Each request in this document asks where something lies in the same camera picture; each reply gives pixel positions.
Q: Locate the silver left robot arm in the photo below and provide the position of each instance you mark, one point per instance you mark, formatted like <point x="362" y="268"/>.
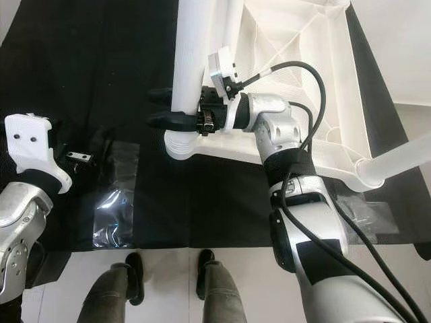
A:
<point x="20" y="215"/>

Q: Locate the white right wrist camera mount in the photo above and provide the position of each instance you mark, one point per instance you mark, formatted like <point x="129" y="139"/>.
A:
<point x="221" y="67"/>

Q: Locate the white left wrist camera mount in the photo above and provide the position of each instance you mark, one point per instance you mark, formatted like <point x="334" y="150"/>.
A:
<point x="34" y="145"/>

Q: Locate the white plastic table top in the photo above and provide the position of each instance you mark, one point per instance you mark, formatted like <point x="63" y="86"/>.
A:
<point x="296" y="40"/>

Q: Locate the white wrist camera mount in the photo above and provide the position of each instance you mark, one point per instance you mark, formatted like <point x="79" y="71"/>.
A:
<point x="221" y="67"/>
<point x="34" y="145"/>

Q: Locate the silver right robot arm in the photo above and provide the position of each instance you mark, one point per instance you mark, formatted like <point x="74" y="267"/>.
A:
<point x="283" y="128"/>

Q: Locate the grey robot foot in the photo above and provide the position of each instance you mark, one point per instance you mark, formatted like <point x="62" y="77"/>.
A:
<point x="108" y="296"/>
<point x="222" y="296"/>

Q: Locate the grey right robot foot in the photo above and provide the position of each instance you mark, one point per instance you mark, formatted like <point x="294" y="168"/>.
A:
<point x="222" y="296"/>

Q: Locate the grey left robot foot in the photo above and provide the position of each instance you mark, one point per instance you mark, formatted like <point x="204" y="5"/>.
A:
<point x="108" y="296"/>

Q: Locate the black tablecloth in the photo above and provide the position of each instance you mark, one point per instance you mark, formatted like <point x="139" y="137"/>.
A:
<point x="108" y="67"/>

